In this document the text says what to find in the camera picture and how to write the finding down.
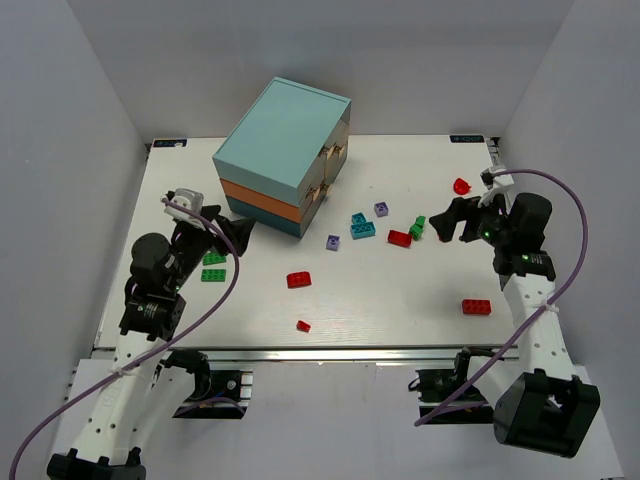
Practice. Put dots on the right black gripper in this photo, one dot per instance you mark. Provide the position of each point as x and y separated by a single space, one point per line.
468 219

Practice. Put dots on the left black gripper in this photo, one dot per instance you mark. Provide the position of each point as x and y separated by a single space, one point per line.
218 223

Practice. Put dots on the red round arch lego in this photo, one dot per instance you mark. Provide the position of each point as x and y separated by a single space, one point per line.
461 187

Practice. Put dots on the green lego plate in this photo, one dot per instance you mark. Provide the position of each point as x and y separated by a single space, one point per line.
213 275
213 259

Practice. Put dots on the small green lego brick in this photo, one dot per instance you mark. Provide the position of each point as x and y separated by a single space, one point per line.
417 229

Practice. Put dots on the red sloped lego brick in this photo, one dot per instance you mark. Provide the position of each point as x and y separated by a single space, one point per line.
399 238

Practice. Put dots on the small red lego wedge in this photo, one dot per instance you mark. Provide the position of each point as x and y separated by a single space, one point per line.
303 326

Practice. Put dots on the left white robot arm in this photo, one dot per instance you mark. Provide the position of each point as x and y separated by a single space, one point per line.
148 385

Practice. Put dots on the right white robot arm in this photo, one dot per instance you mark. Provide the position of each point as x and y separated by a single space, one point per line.
539 403

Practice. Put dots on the purple lego brick right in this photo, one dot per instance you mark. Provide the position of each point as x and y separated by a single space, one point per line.
381 209

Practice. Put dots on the purple lego brick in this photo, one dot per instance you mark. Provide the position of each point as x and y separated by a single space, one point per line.
381 209
333 243

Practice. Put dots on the right blue table label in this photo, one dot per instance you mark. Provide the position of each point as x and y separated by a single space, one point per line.
463 139

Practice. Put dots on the blue table label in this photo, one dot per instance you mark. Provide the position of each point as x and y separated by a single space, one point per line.
169 143
463 139

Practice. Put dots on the teal orange drawer cabinet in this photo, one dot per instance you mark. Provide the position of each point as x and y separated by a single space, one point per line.
281 159

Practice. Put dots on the red curved lego centre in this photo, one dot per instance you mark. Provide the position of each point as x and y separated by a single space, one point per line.
299 279

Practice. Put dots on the large teal lego brick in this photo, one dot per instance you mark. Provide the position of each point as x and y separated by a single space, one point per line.
362 230

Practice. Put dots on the red 2x3 lego brick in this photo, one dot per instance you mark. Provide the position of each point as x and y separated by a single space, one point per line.
476 307

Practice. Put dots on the small teal lego brick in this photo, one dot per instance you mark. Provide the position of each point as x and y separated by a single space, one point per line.
358 218

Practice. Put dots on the left blue table label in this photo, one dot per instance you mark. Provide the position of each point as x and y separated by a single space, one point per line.
169 143

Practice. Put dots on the purple lego brick left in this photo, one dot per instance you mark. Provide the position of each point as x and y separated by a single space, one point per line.
333 243

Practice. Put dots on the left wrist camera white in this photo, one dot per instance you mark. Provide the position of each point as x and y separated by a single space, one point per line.
189 200

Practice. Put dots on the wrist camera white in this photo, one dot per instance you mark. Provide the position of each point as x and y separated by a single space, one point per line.
189 200
498 181

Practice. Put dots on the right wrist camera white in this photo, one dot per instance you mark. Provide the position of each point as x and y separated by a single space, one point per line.
498 181

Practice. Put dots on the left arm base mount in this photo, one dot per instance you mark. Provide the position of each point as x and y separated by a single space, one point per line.
219 394

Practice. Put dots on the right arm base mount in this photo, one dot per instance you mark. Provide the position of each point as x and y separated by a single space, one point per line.
434 385

